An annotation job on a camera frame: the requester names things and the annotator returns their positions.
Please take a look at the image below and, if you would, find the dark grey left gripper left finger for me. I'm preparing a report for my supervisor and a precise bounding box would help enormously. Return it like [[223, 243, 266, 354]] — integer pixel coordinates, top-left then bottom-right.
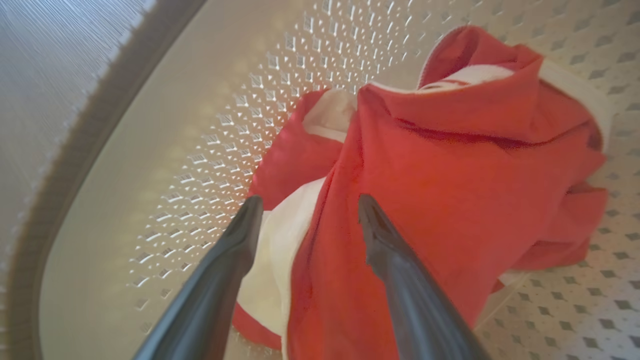
[[132, 195, 264, 360]]

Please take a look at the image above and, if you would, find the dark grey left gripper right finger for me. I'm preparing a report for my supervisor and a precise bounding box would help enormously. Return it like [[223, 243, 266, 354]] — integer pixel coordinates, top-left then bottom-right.
[[357, 193, 493, 360]]

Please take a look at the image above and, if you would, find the red white hooded garment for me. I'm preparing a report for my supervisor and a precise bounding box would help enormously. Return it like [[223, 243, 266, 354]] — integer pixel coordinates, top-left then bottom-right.
[[231, 25, 613, 360]]

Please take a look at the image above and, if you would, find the cream perforated laundry basket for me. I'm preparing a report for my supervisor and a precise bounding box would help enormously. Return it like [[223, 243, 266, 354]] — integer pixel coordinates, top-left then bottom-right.
[[5, 0, 640, 360]]

